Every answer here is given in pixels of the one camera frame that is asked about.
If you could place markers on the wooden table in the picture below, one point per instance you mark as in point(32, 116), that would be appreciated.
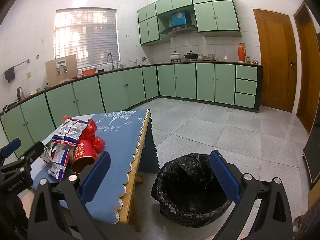
point(131, 180)

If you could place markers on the tan board with white bracket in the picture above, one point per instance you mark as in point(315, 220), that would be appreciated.
point(53, 77)

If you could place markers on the white pot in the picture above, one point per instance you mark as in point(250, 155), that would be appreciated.
point(175, 56)

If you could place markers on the clear jug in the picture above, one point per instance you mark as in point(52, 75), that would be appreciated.
point(25, 90)

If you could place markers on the bin with black bag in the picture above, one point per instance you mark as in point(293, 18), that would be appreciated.
point(190, 180)

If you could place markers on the white green wrapper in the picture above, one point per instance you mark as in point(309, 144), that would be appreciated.
point(47, 155)

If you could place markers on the range hood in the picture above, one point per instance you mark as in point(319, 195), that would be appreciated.
point(178, 30)

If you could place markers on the window blinds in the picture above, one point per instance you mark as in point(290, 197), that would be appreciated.
point(87, 35)

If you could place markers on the blue tree print tablecloth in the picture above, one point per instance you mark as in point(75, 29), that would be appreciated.
point(117, 142)

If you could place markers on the green wall cabinets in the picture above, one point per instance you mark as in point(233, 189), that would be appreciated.
point(220, 15)

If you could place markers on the blue box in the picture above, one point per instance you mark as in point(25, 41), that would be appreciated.
point(179, 18)

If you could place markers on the metal faucet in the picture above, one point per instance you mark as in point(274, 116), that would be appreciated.
point(112, 63)

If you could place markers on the metal towel bar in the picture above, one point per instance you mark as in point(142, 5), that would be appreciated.
point(21, 63)

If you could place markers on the orange thermos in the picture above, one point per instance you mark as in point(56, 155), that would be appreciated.
point(241, 53)

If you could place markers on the black wok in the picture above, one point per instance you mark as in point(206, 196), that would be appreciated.
point(190, 55)

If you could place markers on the metal kettle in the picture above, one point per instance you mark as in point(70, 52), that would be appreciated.
point(19, 93)

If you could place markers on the plain wooden door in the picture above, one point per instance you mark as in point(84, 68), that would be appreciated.
point(307, 80)

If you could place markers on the red paper cup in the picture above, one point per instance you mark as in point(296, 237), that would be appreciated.
point(83, 155)

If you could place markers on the dark towel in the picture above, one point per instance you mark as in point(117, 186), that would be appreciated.
point(10, 74)

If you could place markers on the blue white snack packet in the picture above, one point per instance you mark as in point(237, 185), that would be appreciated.
point(71, 130)
point(58, 163)

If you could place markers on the dark appliance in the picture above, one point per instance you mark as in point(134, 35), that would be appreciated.
point(313, 160)

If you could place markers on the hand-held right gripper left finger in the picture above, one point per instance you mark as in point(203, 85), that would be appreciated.
point(96, 177)

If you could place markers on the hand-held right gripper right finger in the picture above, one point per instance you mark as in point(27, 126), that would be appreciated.
point(223, 177)

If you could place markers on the red basin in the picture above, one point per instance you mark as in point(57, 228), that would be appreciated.
point(88, 71)

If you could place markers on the green base cabinets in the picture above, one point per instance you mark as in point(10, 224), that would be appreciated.
point(117, 90)

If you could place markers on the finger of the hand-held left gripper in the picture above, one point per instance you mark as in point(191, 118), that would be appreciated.
point(11, 147)
point(33, 152)

